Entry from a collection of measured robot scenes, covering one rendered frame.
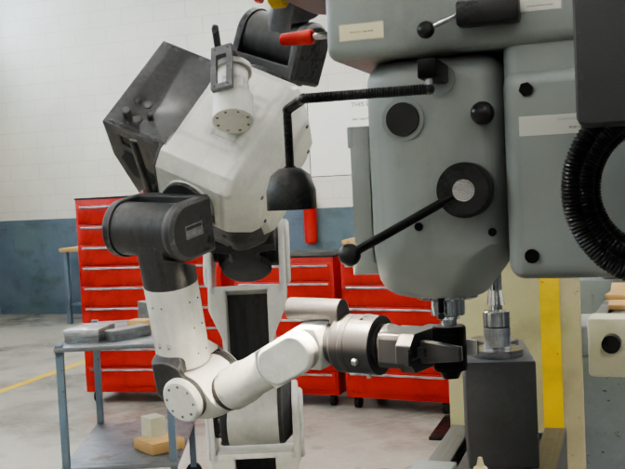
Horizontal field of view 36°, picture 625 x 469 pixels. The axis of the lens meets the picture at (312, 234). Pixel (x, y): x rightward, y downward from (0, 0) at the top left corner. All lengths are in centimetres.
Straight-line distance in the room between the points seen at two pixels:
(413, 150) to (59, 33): 1127
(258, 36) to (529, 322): 163
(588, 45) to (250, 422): 120
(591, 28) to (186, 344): 90
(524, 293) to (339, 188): 780
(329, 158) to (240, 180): 925
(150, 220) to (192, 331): 20
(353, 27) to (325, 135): 958
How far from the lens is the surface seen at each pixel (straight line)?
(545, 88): 121
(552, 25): 121
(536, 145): 120
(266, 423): 194
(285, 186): 134
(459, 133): 124
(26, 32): 1269
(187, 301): 157
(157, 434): 447
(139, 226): 154
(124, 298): 678
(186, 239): 153
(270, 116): 162
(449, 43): 123
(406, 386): 610
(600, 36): 96
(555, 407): 313
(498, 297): 171
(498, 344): 171
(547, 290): 307
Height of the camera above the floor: 147
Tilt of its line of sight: 3 degrees down
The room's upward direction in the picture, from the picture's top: 3 degrees counter-clockwise
